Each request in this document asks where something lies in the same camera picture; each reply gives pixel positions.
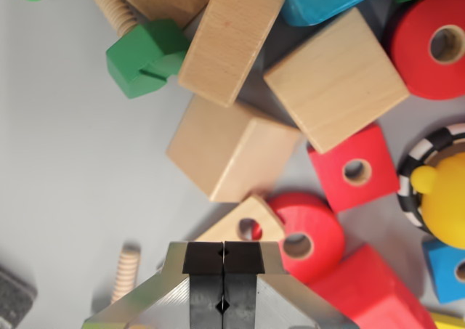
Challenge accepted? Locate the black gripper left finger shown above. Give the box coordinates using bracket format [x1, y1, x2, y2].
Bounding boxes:
[82, 240, 225, 329]

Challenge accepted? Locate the green head wooden bolt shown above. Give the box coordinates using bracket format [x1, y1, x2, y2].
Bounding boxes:
[81, 0, 193, 100]
[110, 244, 142, 305]

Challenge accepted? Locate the yellow rubber bear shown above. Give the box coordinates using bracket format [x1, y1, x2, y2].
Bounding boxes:
[409, 150, 465, 251]

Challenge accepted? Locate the red square wooden nut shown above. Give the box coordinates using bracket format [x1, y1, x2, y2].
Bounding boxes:
[307, 122, 401, 214]

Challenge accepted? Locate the black white checkered ring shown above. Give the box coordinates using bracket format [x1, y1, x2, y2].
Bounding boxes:
[396, 123, 465, 231]

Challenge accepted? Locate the blue cube with hole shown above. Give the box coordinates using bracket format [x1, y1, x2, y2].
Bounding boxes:
[421, 237, 465, 305]

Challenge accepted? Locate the red wooden wheel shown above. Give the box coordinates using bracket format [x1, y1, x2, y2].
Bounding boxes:
[267, 192, 347, 285]
[387, 0, 465, 101]

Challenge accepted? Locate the wooden plank with holes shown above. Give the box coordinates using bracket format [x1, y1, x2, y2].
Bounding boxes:
[194, 194, 287, 243]

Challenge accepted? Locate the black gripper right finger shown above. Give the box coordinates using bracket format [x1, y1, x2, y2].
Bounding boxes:
[222, 240, 352, 329]

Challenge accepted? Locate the pale wooden wedge block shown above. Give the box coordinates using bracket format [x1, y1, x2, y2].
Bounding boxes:
[165, 95, 303, 204]

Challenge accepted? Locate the plain wooden cube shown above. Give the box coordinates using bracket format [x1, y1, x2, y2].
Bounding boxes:
[262, 7, 411, 155]

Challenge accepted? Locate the yellow toy piece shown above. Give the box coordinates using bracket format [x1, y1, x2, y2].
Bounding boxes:
[430, 309, 465, 329]

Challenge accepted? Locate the plain wooden rectangular block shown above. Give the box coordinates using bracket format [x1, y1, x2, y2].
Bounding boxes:
[177, 0, 287, 108]

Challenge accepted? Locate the red wooden roof block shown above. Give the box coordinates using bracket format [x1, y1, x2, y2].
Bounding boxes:
[307, 243, 438, 329]

